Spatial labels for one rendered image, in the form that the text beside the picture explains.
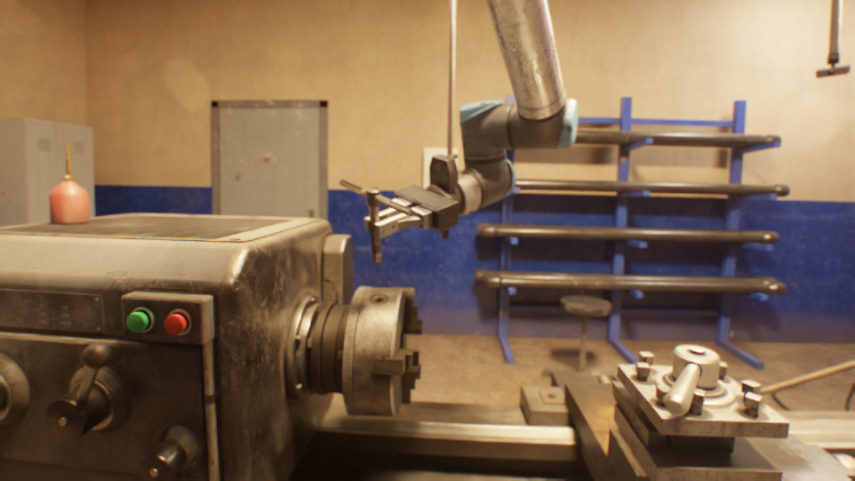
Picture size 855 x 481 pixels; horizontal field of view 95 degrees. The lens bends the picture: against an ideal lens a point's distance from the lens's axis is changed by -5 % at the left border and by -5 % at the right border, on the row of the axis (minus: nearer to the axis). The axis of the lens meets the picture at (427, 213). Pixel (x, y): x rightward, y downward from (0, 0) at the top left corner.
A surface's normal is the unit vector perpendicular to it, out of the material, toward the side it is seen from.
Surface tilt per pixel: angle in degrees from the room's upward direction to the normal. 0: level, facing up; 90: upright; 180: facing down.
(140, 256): 45
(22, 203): 90
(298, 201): 90
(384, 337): 57
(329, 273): 90
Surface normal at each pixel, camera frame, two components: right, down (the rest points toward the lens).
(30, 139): 1.00, 0.03
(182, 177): -0.06, 0.07
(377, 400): -0.06, 0.43
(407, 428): -0.03, -0.61
